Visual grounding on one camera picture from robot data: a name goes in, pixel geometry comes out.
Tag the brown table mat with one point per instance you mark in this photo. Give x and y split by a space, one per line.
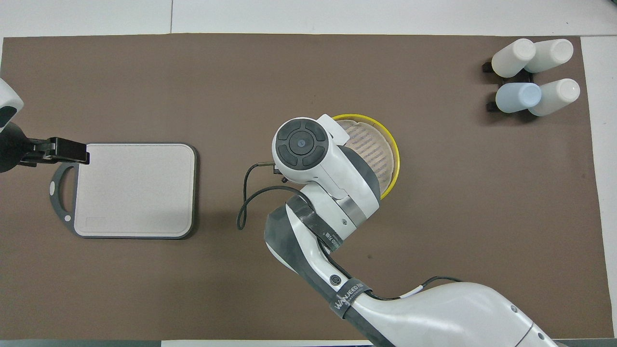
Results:
434 193

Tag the light blue plastic cup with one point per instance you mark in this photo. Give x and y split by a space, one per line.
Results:
518 97

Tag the black cup rack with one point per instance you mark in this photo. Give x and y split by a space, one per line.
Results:
488 66

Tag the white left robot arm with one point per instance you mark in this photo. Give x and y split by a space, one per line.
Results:
8 103

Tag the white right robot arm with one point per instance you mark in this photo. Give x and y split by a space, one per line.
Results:
337 193

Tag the yellow rimmed bamboo steamer lid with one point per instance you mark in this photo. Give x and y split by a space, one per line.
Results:
381 154

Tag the white plastic cup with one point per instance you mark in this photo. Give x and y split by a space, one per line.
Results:
513 58
550 55
555 96

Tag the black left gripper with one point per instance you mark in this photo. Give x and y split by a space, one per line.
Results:
10 147

